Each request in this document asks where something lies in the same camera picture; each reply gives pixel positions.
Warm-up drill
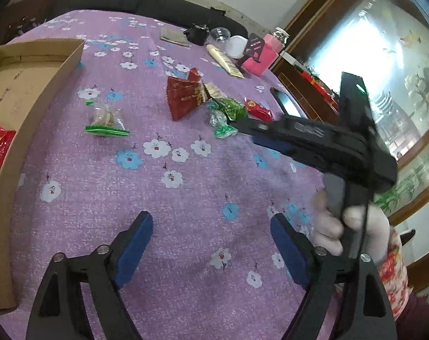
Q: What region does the small red snack packet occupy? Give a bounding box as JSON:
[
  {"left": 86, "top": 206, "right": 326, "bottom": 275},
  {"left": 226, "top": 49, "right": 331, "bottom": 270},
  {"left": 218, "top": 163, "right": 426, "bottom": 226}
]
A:
[{"left": 244, "top": 98, "right": 274, "bottom": 122}]

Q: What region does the green candy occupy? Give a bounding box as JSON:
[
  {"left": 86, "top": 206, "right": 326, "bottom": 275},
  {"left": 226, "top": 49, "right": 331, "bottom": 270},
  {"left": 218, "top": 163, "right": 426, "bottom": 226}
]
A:
[{"left": 208, "top": 97, "right": 248, "bottom": 139}]

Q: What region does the dark red snack bag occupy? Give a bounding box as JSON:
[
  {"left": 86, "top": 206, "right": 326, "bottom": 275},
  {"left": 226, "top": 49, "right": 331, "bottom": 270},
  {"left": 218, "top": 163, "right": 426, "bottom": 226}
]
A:
[{"left": 166, "top": 68, "right": 208, "bottom": 121}]

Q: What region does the clear nut snack bag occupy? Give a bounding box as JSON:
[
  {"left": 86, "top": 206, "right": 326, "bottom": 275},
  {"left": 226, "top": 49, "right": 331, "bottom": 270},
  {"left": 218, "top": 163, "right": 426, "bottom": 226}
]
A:
[{"left": 84, "top": 100, "right": 130, "bottom": 137}]

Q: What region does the floral sleeve forearm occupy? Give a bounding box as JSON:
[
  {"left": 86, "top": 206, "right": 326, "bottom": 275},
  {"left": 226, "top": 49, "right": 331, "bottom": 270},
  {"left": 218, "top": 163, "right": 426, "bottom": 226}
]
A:
[{"left": 367, "top": 227, "right": 429, "bottom": 339}]

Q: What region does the white gloved right hand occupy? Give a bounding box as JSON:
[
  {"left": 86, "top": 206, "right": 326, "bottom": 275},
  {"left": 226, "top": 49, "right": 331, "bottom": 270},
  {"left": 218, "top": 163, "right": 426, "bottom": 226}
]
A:
[{"left": 311, "top": 189, "right": 391, "bottom": 264}]

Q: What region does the black smartphone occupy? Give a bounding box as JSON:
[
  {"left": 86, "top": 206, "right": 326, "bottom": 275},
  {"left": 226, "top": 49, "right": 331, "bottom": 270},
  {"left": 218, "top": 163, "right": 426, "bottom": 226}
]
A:
[{"left": 270, "top": 87, "right": 305, "bottom": 118}]

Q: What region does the pink box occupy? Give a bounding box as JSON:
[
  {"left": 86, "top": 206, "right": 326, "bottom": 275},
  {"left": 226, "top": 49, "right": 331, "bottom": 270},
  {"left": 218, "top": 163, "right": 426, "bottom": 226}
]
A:
[{"left": 242, "top": 34, "right": 284, "bottom": 76}]

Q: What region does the cream tube package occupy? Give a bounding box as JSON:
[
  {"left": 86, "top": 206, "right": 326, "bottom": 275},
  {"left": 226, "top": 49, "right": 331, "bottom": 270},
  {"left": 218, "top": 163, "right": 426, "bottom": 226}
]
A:
[{"left": 207, "top": 44, "right": 244, "bottom": 78}]

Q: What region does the white round container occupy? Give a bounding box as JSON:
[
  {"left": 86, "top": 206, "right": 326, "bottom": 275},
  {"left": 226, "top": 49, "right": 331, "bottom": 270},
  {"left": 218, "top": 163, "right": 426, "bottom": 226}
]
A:
[{"left": 225, "top": 35, "right": 248, "bottom": 59}]

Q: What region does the clear plastic cup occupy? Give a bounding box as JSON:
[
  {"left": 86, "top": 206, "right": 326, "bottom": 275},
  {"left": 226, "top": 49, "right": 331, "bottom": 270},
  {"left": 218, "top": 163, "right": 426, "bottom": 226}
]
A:
[{"left": 208, "top": 27, "right": 231, "bottom": 44}]

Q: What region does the black small cup holder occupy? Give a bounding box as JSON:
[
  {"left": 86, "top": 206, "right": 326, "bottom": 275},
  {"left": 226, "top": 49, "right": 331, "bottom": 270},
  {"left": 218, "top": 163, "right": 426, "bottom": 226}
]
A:
[{"left": 184, "top": 24, "right": 210, "bottom": 46}]

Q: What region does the purple floral tablecloth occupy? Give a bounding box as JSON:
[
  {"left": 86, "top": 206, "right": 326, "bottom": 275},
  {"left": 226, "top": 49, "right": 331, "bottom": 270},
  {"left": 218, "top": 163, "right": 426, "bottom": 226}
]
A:
[{"left": 0, "top": 10, "right": 322, "bottom": 339}]

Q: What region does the olive notebook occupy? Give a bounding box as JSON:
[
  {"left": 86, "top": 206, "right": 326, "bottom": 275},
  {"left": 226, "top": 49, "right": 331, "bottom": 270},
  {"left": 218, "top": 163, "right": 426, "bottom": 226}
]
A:
[{"left": 160, "top": 28, "right": 190, "bottom": 47}]

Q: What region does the black leather sofa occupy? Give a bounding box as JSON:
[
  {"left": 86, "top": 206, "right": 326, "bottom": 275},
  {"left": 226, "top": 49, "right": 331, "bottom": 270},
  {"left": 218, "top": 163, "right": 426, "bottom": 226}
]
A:
[{"left": 48, "top": 0, "right": 249, "bottom": 38}]

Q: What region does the cardboard tray box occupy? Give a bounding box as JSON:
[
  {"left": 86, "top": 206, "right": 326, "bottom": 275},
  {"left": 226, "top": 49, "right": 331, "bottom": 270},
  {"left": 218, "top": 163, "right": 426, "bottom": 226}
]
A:
[{"left": 0, "top": 39, "right": 84, "bottom": 311}]

